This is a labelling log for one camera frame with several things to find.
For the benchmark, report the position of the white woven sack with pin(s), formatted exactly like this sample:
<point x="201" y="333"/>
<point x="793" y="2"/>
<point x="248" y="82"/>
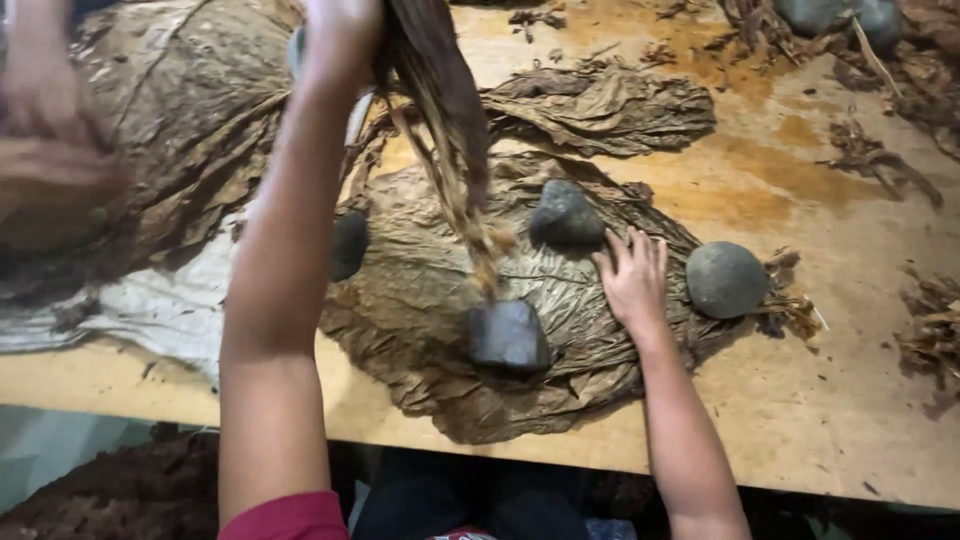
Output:
<point x="150" y="307"/>

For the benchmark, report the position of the pointed dark grey stone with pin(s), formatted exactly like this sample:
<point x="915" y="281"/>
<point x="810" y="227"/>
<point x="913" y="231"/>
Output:
<point x="566" y="216"/>

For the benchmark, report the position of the person's right hand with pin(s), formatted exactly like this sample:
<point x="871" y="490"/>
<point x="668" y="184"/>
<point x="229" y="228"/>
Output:
<point x="636" y="289"/>

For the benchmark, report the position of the blocky dark grey stone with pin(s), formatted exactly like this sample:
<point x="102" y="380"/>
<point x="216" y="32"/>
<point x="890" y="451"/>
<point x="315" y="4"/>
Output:
<point x="508" y="335"/>

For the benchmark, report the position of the heap of dried tobacco scraps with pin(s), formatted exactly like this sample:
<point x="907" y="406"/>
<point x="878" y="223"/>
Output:
<point x="915" y="67"/>

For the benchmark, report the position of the large heap of tobacco leaves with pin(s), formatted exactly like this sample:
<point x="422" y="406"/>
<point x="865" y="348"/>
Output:
<point x="187" y="120"/>

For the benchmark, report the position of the thin pale tobacco stem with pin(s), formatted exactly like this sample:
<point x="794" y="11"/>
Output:
<point x="874" y="56"/>

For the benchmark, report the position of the shredded tobacco scrap pile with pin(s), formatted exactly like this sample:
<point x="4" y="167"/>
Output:
<point x="934" y="334"/>

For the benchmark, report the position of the small dark oval stone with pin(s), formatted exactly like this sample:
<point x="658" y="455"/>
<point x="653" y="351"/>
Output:
<point x="349" y="246"/>

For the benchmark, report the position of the red sleeve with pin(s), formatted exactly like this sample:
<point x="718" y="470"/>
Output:
<point x="289" y="519"/>

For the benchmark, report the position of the round grey stone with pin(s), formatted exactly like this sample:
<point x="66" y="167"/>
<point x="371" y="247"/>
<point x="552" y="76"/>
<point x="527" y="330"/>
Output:
<point x="724" y="280"/>

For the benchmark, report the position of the person's dark trousers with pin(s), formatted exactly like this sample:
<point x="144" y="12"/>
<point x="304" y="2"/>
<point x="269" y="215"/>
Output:
<point x="465" y="499"/>

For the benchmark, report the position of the person's left fingers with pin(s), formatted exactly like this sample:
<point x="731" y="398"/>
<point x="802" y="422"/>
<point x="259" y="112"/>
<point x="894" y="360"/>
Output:
<point x="366" y="34"/>

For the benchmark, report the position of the person's left hand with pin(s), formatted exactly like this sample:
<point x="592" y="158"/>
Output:
<point x="337" y="37"/>

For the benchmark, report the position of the crumpled brown tobacco leaf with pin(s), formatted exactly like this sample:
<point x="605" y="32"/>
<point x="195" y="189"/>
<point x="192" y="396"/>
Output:
<point x="600" y="109"/>

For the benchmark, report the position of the twisted tobacco stem scrap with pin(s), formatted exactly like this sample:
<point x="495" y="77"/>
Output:
<point x="874" y="159"/>

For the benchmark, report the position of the large smooth grey stone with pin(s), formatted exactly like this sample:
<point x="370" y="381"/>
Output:
<point x="817" y="15"/>

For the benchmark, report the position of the stack of tobacco leaves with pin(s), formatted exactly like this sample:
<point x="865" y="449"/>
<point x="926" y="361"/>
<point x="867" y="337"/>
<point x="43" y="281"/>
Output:
<point x="420" y="300"/>

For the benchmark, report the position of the long brown tobacco leaf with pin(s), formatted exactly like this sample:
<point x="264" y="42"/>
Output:
<point x="442" y="105"/>

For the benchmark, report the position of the dark tobacco heap under table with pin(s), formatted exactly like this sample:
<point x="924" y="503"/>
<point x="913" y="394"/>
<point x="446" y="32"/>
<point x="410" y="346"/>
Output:
<point x="120" y="487"/>

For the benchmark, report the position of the small tobacco scraps clump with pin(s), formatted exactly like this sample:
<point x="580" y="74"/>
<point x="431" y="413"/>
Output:
<point x="787" y="300"/>

